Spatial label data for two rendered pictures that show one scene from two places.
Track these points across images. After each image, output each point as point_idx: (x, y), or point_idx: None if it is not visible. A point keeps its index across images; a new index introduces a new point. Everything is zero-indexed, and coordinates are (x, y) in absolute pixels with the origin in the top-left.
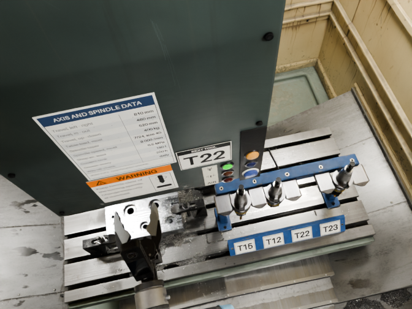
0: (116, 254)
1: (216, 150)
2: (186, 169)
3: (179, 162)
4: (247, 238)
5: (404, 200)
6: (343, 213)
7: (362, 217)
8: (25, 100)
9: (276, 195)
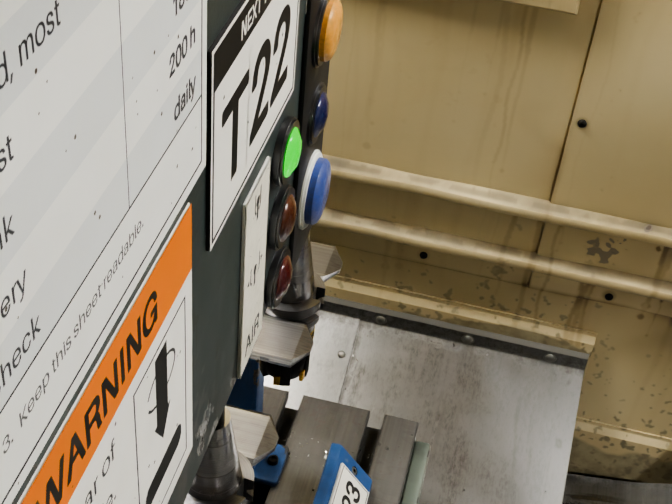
0: None
1: (281, 6)
2: (215, 241)
3: (212, 167)
4: None
5: (356, 322)
6: (315, 456)
7: (355, 421)
8: None
9: (235, 463)
